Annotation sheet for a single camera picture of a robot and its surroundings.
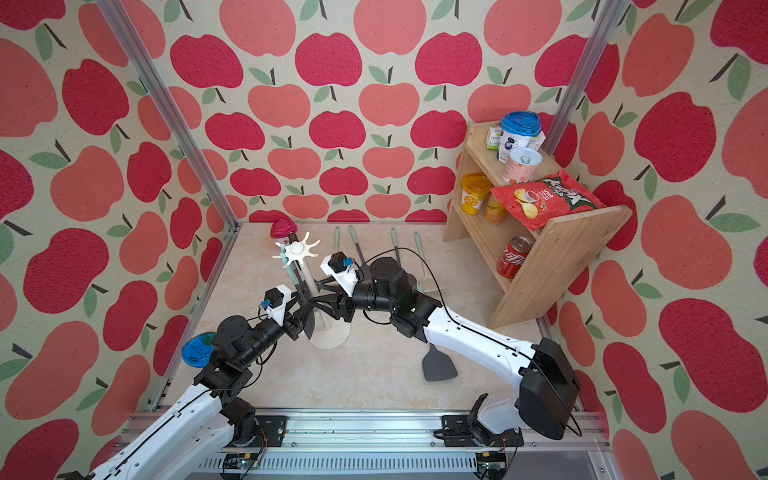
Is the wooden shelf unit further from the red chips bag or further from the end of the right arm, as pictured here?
the end of the right arm

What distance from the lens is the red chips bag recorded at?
0.61 m

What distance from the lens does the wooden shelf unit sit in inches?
23.8
